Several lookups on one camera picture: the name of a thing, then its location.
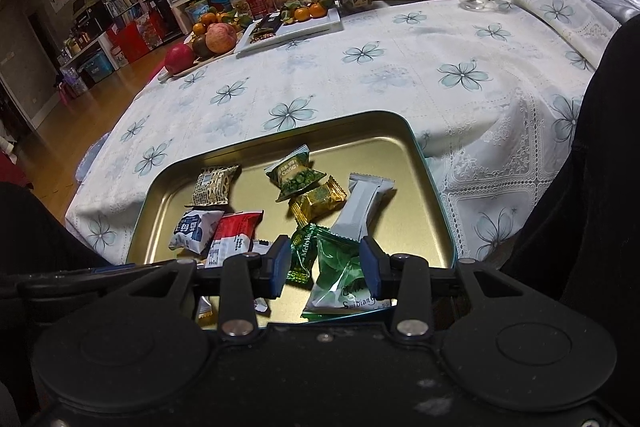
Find beige patterned snack packet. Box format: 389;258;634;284
192;164;241;208

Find dark blue white snack packet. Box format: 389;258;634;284
168;208;225;254

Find gold metal tin tray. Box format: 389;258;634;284
122;109;458;323

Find pile of small oranges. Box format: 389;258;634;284
191;9;236;35

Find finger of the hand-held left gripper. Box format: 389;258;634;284
20;263;176;303

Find red white snack packet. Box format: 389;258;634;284
204;210;264;269

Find dark green pea packet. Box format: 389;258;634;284
264;144;326;202

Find green candy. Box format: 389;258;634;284
285;223;321;289

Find green white snack packet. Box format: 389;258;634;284
301;229;393;320

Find blue storage bin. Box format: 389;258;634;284
80;54;117;82

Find red boxes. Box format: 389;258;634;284
107;12;166;62

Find white rectangular plate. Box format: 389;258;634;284
235;7;345;54

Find white floral tablecloth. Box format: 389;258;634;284
65;0;598;265

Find gold candy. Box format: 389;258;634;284
289;176;348;227

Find pink red apple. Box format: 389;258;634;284
205;23;239;54

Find rolled floral cloth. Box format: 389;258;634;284
502;0;621;68

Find pink white snack packet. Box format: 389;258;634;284
251;239;273;314

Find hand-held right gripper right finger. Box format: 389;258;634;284
359;234;506;338

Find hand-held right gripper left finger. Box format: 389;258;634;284
119;234;293;338

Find plain white snack packet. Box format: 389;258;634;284
330;173;396;242

